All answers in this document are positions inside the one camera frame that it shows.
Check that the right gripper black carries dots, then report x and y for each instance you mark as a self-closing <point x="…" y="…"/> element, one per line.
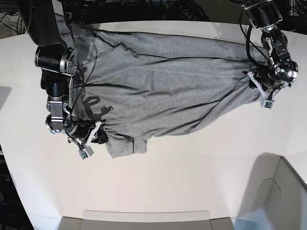
<point x="82" y="132"/>

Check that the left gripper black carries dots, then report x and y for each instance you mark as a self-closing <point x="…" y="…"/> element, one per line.
<point x="264" y="80"/>

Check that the grey T-shirt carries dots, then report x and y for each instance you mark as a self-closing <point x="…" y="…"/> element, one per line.
<point x="144" y="85"/>

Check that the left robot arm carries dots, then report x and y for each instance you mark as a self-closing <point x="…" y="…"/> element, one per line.
<point x="280" y="69"/>

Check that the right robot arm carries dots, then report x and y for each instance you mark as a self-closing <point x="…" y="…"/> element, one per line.
<point x="47" y="25"/>

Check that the grey tray front centre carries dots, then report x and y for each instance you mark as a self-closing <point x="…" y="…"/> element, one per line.
<point x="103" y="220"/>

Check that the grey bin right front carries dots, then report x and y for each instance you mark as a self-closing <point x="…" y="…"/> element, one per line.
<point x="275" y="197"/>

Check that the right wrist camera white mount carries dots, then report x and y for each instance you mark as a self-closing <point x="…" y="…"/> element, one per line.
<point x="85" y="150"/>

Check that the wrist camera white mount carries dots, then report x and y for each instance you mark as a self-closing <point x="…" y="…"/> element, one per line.
<point x="85" y="150"/>
<point x="267" y="98"/>

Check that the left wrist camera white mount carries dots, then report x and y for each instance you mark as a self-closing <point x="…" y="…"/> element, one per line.
<point x="267" y="98"/>

